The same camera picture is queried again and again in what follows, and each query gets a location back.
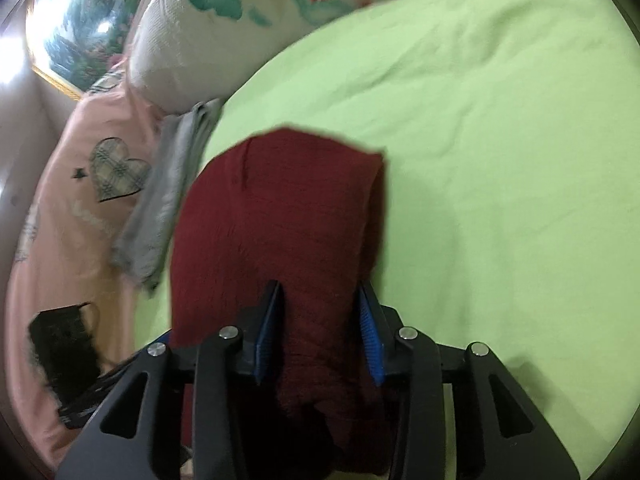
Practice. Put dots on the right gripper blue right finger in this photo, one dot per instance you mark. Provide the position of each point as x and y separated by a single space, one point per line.
379 326

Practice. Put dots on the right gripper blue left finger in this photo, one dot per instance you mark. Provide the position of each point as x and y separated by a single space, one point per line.
263 334

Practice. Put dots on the dark red knitted garment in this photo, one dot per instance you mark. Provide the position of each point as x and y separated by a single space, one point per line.
306 211

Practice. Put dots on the pink heart-print pillow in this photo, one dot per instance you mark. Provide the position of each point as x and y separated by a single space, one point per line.
84 197

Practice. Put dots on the grey folded towel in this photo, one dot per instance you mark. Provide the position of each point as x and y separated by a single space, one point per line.
143 245

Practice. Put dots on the lime green bed sheet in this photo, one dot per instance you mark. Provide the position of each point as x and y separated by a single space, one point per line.
511 131

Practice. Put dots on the white floral quilt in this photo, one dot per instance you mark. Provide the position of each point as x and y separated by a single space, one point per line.
240 25

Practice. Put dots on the gold framed landscape painting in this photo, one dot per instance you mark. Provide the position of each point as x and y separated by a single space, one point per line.
73 43

